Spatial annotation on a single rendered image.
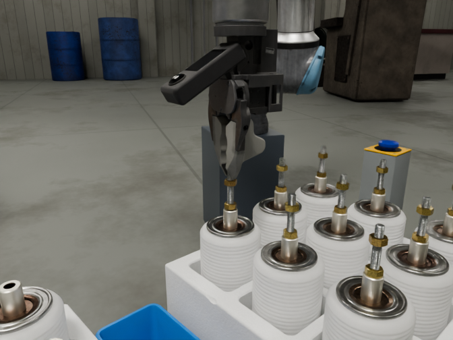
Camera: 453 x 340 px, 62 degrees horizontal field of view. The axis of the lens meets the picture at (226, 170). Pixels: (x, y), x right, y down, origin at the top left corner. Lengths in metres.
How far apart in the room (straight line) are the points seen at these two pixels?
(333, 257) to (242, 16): 0.35
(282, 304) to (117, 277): 0.54
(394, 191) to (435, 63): 6.67
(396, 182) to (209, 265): 0.44
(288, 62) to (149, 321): 0.64
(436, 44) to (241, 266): 7.02
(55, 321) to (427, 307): 0.43
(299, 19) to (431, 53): 6.51
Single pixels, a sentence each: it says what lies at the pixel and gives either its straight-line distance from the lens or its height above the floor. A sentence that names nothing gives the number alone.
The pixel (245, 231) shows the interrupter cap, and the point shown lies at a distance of 0.58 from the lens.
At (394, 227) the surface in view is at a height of 0.24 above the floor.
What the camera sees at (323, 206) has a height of 0.24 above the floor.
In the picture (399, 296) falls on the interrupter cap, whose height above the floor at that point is 0.25.
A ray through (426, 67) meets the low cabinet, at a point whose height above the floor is 0.20.
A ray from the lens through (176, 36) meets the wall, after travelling 7.48.
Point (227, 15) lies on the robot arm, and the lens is 0.52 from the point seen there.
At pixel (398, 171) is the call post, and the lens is 0.86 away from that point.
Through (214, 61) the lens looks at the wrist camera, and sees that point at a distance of 0.50.
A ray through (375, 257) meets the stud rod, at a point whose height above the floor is 0.30.
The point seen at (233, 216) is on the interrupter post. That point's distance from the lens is 0.59.
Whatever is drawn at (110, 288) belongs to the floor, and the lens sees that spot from 0.94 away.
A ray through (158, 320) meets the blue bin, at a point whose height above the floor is 0.10.
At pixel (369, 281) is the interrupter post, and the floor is 0.28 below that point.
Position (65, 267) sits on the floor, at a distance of 1.05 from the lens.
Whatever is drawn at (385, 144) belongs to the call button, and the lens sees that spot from 0.85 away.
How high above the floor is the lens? 0.52
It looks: 18 degrees down
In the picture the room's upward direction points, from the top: straight up
